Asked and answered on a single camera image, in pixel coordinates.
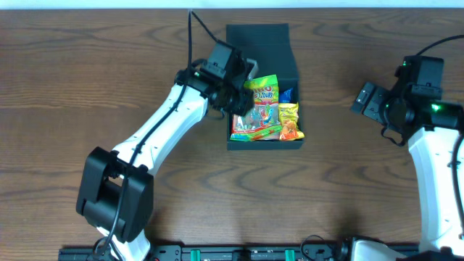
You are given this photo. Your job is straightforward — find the blue cookie packet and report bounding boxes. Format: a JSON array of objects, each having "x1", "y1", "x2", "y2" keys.
[{"x1": 278, "y1": 88, "x2": 294, "y2": 103}]

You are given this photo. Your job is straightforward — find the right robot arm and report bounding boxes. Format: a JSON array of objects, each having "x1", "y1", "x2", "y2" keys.
[{"x1": 351, "y1": 54, "x2": 463, "y2": 260}]

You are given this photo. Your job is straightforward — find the black box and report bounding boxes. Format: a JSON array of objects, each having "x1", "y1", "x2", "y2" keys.
[{"x1": 226, "y1": 24, "x2": 305, "y2": 151}]

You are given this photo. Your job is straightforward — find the yellow orange biscuit packet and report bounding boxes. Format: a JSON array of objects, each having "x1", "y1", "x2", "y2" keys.
[{"x1": 278, "y1": 103, "x2": 305, "y2": 141}]

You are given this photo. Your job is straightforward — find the Haribo gummy worms bag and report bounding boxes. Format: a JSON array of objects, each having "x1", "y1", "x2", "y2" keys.
[{"x1": 230, "y1": 75, "x2": 282, "y2": 141}]

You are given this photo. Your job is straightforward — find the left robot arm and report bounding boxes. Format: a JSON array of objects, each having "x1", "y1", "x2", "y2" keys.
[{"x1": 76, "y1": 42, "x2": 258, "y2": 260}]

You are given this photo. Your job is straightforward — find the black mounting rail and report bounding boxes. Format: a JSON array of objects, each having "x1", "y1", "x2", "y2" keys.
[{"x1": 57, "y1": 234, "x2": 421, "y2": 261}]

